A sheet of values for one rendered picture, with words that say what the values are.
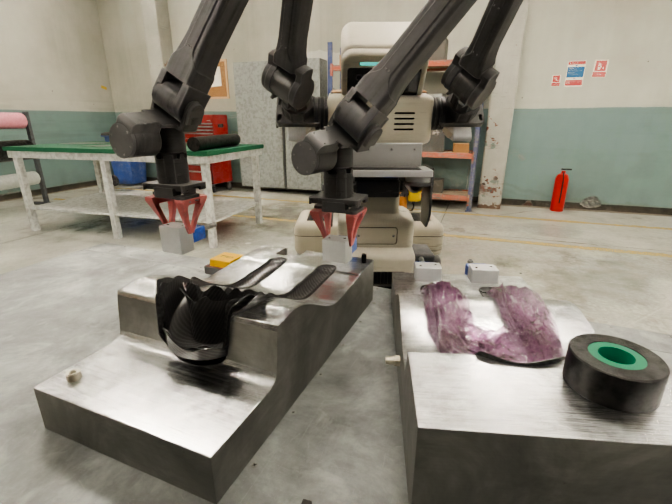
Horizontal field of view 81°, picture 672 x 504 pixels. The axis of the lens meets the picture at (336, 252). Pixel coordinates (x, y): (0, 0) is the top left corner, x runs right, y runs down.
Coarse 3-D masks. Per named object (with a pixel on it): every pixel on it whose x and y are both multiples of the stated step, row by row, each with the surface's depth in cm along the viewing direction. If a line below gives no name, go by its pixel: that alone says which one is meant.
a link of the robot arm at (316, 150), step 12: (312, 132) 64; (324, 132) 66; (336, 132) 68; (372, 132) 66; (300, 144) 65; (312, 144) 64; (324, 144) 64; (336, 144) 66; (348, 144) 67; (360, 144) 67; (372, 144) 69; (300, 156) 66; (312, 156) 64; (324, 156) 65; (336, 156) 68; (300, 168) 67; (312, 168) 65; (324, 168) 67
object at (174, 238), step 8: (168, 224) 77; (176, 224) 77; (208, 224) 85; (216, 224) 87; (160, 232) 76; (168, 232) 75; (176, 232) 74; (184, 232) 76; (200, 232) 80; (168, 240) 76; (176, 240) 75; (184, 240) 76; (192, 240) 78; (168, 248) 77; (176, 248) 76; (184, 248) 76; (192, 248) 78
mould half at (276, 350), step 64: (256, 256) 81; (320, 256) 81; (128, 320) 55; (256, 320) 46; (320, 320) 57; (64, 384) 46; (128, 384) 46; (192, 384) 46; (256, 384) 46; (128, 448) 41; (192, 448) 37; (256, 448) 44
